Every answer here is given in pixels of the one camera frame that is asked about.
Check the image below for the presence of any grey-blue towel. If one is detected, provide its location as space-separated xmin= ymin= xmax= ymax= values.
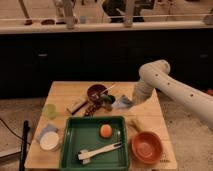
xmin=112 ymin=95 xmax=133 ymax=110

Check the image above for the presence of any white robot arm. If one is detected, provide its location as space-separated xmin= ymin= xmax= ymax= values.
xmin=132 ymin=60 xmax=213 ymax=130

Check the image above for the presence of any dark brown bowl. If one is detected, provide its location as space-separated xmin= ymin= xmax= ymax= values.
xmin=87 ymin=84 xmax=106 ymax=103

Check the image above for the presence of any red-orange bowl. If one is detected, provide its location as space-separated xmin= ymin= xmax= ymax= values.
xmin=131 ymin=131 xmax=163 ymax=165

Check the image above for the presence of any wooden chopstick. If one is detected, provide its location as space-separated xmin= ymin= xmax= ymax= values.
xmin=100 ymin=84 xmax=116 ymax=95

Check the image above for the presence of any dark green cup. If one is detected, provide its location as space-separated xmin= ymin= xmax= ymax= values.
xmin=101 ymin=94 xmax=115 ymax=111

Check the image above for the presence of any orange fruit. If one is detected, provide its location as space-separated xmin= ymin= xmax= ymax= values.
xmin=100 ymin=124 xmax=112 ymax=138

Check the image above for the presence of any brown patterned item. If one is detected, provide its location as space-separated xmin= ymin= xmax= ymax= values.
xmin=84 ymin=104 xmax=98 ymax=116

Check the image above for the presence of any green plastic tray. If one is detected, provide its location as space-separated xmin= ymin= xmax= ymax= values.
xmin=59 ymin=116 xmax=129 ymax=171

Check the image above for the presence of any wooden block tool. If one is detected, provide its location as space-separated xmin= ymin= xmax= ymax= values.
xmin=67 ymin=99 xmax=87 ymax=115

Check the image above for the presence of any white spatula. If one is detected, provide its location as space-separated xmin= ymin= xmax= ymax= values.
xmin=78 ymin=142 xmax=122 ymax=160

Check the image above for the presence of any yellow-green cup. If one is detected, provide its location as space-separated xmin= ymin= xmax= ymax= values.
xmin=42 ymin=104 xmax=57 ymax=120

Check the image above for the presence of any white round container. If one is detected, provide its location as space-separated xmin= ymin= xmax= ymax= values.
xmin=40 ymin=132 xmax=60 ymax=151

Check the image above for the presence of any black stand pole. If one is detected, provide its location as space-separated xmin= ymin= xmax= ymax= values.
xmin=19 ymin=120 xmax=30 ymax=171

